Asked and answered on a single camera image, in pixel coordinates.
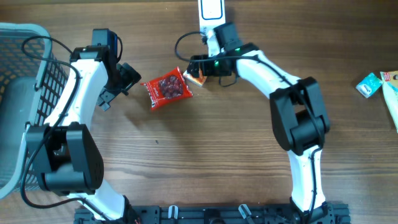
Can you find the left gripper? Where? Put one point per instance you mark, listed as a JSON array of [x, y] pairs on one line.
[[130, 76]]

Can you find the red snack bag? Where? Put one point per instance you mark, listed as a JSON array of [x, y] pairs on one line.
[[167, 89]]

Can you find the green tissue pack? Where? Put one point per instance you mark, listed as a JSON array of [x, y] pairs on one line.
[[369, 85]]

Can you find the orange small box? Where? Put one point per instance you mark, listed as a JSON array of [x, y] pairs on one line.
[[198, 81]]

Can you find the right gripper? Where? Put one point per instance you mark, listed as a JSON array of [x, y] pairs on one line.
[[209, 68]]

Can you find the white barcode scanner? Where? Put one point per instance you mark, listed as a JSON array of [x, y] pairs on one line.
[[211, 14]]

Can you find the grey plastic mesh basket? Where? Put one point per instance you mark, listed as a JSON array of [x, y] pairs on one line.
[[31, 85]]

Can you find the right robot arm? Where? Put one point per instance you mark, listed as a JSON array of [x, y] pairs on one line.
[[298, 114]]

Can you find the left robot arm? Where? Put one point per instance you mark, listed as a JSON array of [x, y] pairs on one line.
[[63, 154]]

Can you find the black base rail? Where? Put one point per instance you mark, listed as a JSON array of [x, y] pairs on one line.
[[331, 213]]

